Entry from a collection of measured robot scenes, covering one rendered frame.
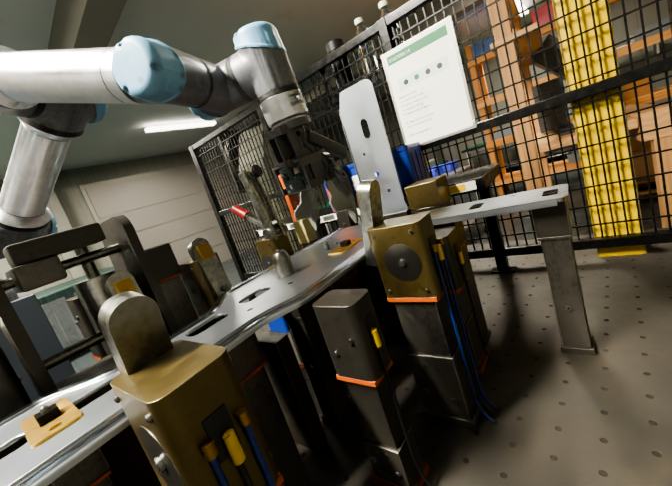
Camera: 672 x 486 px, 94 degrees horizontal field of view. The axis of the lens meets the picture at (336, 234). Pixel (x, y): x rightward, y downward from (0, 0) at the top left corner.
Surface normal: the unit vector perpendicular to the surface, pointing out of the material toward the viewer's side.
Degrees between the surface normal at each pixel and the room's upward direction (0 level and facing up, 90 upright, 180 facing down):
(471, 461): 0
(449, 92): 90
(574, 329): 90
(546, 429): 0
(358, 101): 90
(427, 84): 90
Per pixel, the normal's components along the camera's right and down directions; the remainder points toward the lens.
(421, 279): -0.57, 0.33
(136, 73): -0.27, 0.26
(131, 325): 0.81, 0.06
